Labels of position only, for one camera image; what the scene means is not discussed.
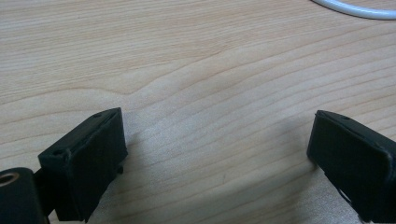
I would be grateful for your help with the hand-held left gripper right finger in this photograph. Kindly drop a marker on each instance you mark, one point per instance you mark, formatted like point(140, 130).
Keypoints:
point(358, 165)

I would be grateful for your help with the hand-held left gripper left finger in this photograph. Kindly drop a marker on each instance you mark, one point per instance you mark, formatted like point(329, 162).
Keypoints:
point(87, 168)

